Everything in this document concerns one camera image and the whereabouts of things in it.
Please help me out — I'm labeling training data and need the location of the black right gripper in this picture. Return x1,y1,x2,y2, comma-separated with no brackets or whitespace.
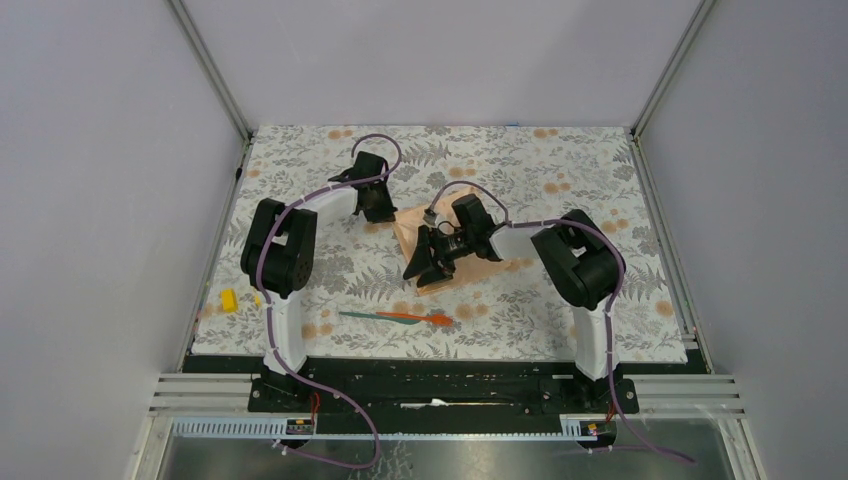
403,224,475,288

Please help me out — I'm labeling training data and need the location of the orange cloth napkin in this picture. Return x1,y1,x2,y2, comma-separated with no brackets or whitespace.
393,184,529,295

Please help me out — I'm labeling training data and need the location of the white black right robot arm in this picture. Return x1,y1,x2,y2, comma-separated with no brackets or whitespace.
403,194,626,412

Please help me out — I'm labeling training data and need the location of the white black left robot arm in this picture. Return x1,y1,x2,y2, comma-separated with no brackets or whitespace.
240,152,397,411

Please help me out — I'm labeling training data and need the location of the orange plastic fork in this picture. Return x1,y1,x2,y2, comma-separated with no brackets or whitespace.
376,312,454,327

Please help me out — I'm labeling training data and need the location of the teal plastic knife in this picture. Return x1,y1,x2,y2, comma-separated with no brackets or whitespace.
338,311,421,325

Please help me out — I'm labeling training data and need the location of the floral patterned tablecloth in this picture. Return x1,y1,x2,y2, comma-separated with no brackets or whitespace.
191,126,686,363

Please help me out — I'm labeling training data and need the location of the yellow toy block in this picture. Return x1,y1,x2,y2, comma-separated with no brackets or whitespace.
219,288,239,313

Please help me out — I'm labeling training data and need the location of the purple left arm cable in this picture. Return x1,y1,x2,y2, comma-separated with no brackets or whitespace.
255,133,403,470

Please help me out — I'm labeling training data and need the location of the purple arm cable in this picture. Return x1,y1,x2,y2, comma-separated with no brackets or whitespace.
423,180,697,464
255,133,403,470

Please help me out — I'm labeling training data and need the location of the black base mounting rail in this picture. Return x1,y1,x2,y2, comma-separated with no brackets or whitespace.
156,356,706,436

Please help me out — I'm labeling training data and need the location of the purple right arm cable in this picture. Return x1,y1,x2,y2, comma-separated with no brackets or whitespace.
423,180,697,464

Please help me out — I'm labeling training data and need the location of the left aluminium frame post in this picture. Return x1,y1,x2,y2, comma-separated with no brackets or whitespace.
165,0,254,142

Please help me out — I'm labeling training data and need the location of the aluminium frame post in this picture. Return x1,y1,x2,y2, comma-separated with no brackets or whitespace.
630,0,718,139
165,0,254,142

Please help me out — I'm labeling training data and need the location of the right aluminium frame post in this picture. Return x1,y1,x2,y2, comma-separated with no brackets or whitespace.
630,0,718,139

